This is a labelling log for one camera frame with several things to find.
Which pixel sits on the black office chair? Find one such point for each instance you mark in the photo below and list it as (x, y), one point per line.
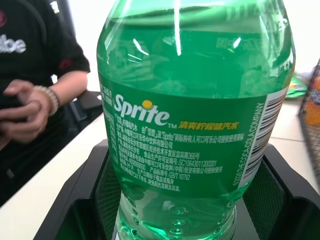
(86, 107)

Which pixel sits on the person's right hand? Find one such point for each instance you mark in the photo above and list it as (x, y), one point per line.
(18, 91)

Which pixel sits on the green snack bag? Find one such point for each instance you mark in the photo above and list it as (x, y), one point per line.
(298, 87)

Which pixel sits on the person's left hand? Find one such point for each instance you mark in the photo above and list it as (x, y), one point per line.
(27, 125)

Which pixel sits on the person in black T-shirt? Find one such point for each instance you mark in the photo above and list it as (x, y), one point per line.
(32, 32)

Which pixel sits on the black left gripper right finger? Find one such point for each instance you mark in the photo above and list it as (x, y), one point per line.
(287, 200)

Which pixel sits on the green Sprite plastic bottle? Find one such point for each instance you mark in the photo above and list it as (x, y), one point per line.
(190, 95)

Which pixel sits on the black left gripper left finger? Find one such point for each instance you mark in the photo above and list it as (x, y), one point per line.
(82, 197)

